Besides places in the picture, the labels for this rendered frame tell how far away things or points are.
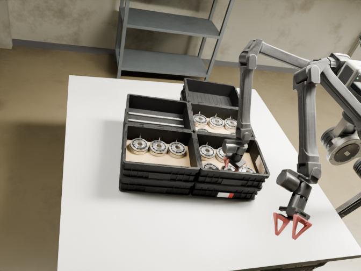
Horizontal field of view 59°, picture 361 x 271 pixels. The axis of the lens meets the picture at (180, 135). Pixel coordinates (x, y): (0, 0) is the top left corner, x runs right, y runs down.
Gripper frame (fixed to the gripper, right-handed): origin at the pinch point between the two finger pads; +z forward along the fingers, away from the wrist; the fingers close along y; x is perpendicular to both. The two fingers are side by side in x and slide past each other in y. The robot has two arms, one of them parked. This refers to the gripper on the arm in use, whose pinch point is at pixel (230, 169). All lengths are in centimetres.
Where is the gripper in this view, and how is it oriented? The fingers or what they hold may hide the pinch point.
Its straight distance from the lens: 180.8
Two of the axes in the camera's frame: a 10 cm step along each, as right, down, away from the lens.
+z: -2.3, 7.4, 6.3
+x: 7.0, -3.3, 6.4
